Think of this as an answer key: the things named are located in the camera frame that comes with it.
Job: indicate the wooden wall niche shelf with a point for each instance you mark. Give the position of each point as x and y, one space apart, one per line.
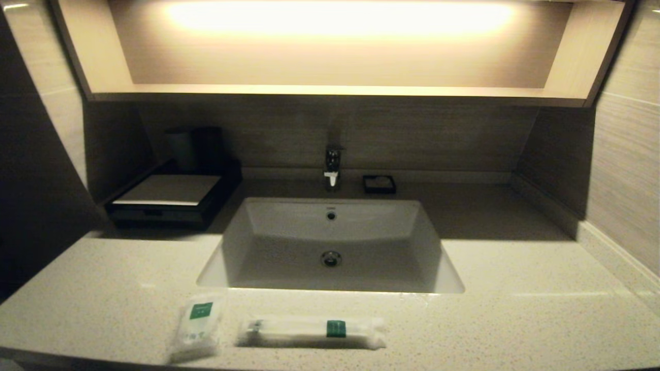
93 51

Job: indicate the chrome sink drain plug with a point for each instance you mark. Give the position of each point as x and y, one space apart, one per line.
331 258

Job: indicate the warm light strip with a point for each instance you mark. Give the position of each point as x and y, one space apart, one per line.
340 15

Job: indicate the chrome faucet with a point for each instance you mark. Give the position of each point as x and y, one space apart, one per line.
333 165

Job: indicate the black cup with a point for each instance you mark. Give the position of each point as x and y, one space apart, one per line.
209 149

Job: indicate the black rectangular box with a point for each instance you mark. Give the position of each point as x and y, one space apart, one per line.
165 190

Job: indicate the pale soap bar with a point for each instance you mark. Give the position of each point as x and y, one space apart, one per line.
380 181

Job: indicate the black amenity drawer box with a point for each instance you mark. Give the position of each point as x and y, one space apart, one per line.
154 212

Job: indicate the small white green-label packet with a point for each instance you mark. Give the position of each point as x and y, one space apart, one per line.
198 330

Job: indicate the grey cup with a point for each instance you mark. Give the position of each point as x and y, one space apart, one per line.
180 149

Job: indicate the white ceramic sink basin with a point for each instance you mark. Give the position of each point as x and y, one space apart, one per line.
289 268

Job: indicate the long toothbrush packet green label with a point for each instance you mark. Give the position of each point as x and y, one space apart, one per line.
304 330

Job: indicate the small black soap dish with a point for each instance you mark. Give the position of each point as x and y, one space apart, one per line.
367 189

